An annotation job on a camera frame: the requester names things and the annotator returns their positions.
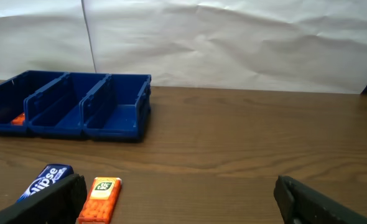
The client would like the blue tray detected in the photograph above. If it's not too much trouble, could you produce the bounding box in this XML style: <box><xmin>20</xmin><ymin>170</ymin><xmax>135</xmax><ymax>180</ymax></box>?
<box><xmin>0</xmin><ymin>70</ymin><xmax>152</xmax><ymax>142</ymax></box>

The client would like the blue candy pack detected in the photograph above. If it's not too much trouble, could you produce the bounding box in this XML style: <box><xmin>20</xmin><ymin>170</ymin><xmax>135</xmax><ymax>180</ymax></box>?
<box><xmin>16</xmin><ymin>164</ymin><xmax>75</xmax><ymax>203</ymax></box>

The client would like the orange candy box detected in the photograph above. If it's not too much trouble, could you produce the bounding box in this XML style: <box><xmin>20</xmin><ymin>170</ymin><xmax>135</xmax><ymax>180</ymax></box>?
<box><xmin>11</xmin><ymin>112</ymin><xmax>26</xmax><ymax>126</ymax></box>
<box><xmin>77</xmin><ymin>177</ymin><xmax>123</xmax><ymax>224</ymax></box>

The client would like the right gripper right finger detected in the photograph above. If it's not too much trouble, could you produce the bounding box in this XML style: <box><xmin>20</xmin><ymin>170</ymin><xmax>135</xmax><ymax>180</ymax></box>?
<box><xmin>273</xmin><ymin>175</ymin><xmax>367</xmax><ymax>224</ymax></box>

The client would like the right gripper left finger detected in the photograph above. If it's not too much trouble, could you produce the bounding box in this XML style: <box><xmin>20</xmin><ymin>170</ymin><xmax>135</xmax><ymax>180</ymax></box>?
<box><xmin>0</xmin><ymin>173</ymin><xmax>88</xmax><ymax>224</ymax></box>

